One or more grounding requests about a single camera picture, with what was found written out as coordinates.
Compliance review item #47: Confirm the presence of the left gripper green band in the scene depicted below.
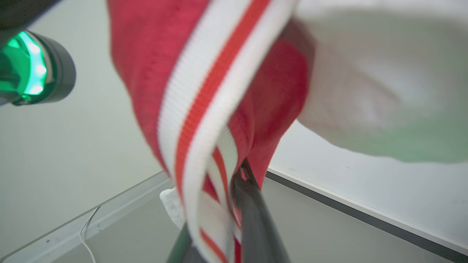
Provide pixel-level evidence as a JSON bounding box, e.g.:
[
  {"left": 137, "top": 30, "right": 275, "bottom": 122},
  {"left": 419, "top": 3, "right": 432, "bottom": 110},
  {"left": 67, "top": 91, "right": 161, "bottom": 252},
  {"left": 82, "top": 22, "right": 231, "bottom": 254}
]
[{"left": 0, "top": 30, "right": 76, "bottom": 107}]

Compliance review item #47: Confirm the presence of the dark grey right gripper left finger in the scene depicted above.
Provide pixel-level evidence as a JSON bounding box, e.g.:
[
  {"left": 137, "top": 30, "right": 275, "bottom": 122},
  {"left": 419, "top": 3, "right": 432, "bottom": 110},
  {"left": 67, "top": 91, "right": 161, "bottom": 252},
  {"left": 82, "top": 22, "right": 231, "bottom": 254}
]
[{"left": 166, "top": 223, "right": 206, "bottom": 263}]

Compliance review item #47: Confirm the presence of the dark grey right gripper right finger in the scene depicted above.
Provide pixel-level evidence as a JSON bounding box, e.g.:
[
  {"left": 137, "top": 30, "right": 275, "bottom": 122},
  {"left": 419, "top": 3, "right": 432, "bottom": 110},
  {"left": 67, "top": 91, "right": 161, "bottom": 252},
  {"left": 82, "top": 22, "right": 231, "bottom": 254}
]
[{"left": 231, "top": 160, "right": 292, "bottom": 263}]

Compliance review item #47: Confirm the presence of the red garment with striped trim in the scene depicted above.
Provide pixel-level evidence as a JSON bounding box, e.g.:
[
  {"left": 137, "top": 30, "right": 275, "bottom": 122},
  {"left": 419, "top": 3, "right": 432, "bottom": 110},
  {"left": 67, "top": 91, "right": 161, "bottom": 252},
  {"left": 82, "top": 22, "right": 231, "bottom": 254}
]
[{"left": 107, "top": 0, "right": 316, "bottom": 263}]

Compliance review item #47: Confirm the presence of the white textured cloth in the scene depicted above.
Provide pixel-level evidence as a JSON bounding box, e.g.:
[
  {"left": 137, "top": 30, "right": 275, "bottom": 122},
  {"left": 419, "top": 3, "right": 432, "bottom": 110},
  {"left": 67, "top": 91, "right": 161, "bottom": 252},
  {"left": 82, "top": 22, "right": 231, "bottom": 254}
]
[{"left": 160, "top": 187, "right": 188, "bottom": 230}]

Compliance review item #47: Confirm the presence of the white blurry fabric garment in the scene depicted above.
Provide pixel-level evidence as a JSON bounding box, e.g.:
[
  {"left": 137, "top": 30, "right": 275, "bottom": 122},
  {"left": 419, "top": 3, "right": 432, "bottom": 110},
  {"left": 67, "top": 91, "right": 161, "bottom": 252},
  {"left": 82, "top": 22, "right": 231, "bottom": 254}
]
[{"left": 283, "top": 0, "right": 468, "bottom": 164}]

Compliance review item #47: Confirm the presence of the thin white cable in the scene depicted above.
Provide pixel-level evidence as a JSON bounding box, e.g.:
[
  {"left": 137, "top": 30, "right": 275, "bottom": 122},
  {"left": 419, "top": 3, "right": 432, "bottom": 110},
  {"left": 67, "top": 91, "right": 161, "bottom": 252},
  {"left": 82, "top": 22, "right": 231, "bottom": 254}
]
[{"left": 79, "top": 206, "right": 102, "bottom": 263}]

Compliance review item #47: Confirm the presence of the white and black wall baseboard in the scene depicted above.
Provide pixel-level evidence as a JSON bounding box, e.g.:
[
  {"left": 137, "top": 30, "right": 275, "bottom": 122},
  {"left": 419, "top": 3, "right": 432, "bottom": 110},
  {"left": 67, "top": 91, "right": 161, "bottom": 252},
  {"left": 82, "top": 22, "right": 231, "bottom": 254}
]
[{"left": 265, "top": 166, "right": 468, "bottom": 262}]

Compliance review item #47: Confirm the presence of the grey metal frame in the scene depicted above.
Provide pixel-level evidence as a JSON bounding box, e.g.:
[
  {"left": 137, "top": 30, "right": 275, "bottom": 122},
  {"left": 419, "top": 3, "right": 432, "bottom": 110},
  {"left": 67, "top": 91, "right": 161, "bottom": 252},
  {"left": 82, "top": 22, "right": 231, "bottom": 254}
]
[{"left": 0, "top": 170, "right": 173, "bottom": 263}]

